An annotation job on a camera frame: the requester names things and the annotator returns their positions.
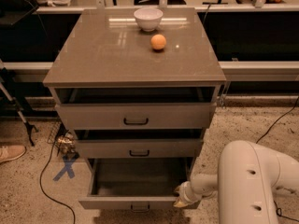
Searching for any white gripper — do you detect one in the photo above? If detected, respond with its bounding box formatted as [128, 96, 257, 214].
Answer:
[173, 181, 202, 208]

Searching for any grey bottom drawer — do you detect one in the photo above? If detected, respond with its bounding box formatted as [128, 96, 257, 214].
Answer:
[79, 158, 192, 212]

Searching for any grey drawer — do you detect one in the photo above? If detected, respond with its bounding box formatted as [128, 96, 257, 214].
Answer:
[75, 139, 203, 159]
[79, 158, 192, 212]
[55, 104, 216, 130]

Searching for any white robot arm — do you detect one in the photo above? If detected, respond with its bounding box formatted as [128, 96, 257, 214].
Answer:
[174, 140, 299, 224]

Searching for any grey middle drawer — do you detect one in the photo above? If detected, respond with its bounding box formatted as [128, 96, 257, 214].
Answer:
[75, 139, 203, 159]

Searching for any grey three-drawer cabinet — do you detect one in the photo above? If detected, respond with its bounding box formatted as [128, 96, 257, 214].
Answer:
[42, 7, 227, 185]

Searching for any grey top drawer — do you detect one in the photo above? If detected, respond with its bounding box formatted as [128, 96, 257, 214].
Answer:
[55, 104, 216, 130]

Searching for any blue tape cross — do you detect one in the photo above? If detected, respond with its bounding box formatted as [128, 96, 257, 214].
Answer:
[53, 154, 78, 181]

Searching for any orange fruit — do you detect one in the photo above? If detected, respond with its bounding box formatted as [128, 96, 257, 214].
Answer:
[150, 35, 166, 50]

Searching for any tan shoe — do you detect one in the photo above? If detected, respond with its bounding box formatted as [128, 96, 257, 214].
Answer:
[0, 145, 26, 163]

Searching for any white ceramic bowl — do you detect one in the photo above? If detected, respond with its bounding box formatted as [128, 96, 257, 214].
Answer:
[134, 7, 164, 32]

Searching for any black tripod leg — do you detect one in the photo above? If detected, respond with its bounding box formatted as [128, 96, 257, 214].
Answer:
[0, 60, 38, 147]

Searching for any wire basket with items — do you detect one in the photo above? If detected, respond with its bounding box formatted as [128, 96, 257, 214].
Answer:
[47, 121, 77, 158]

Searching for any black floor cable left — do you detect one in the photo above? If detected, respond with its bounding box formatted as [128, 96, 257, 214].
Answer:
[38, 140, 77, 224]

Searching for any black floor cable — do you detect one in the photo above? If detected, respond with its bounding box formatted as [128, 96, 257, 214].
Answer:
[255, 95, 299, 223]
[38, 140, 77, 224]

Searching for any black floor cable right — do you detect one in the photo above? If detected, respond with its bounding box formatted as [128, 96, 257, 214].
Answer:
[255, 95, 299, 223]

